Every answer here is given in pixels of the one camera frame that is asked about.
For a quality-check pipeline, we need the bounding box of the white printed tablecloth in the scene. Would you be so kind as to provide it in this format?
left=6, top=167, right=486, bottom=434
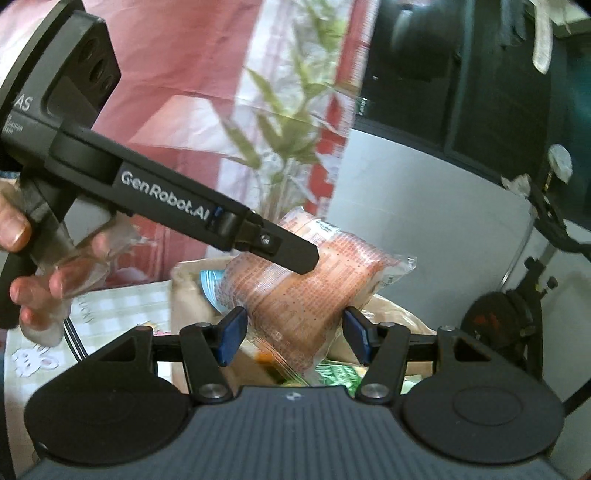
left=4, top=279, right=177, bottom=386

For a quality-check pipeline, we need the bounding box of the orange snack packet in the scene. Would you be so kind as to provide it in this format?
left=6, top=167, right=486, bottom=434
left=224, top=206, right=419, bottom=374

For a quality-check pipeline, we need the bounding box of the green corn chip bag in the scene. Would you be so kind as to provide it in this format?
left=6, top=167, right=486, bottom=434
left=314, top=362, right=366, bottom=395

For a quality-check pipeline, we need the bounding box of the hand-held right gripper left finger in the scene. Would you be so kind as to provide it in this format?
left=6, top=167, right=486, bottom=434
left=83, top=306, right=249, bottom=403

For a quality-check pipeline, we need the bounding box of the white crumpled cap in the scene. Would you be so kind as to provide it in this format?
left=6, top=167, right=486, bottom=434
left=547, top=144, right=573, bottom=182

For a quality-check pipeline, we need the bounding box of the pale hanging strap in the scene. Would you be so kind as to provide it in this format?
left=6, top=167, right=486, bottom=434
left=531, top=0, right=556, bottom=75

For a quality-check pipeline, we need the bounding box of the dark sliding window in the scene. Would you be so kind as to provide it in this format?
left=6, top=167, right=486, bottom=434
left=351, top=0, right=591, bottom=259

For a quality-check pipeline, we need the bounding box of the white rag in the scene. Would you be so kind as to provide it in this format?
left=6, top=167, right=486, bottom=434
left=501, top=173, right=532, bottom=195

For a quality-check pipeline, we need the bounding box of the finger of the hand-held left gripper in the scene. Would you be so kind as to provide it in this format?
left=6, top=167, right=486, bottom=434
left=111, top=154, right=321, bottom=274

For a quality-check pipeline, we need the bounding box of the brown paper bag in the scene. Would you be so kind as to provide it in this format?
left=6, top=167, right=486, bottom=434
left=170, top=258, right=437, bottom=398

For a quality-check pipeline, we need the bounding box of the light blue snack packet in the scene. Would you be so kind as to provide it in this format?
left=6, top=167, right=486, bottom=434
left=199, top=269, right=232, bottom=315

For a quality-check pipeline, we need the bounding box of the person's left hand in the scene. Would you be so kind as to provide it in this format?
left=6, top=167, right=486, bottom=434
left=0, top=187, right=141, bottom=346

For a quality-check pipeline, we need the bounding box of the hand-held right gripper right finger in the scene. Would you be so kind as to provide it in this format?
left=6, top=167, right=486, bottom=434
left=342, top=306, right=506, bottom=403

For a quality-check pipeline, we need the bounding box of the red bamboo print curtain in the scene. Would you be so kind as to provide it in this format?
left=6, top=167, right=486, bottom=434
left=0, top=0, right=384, bottom=296

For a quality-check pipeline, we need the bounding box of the black exercise bike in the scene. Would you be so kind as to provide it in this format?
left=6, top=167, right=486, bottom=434
left=462, top=174, right=591, bottom=416

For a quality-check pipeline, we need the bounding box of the black cable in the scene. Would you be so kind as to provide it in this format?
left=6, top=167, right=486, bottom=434
left=64, top=318, right=89, bottom=361

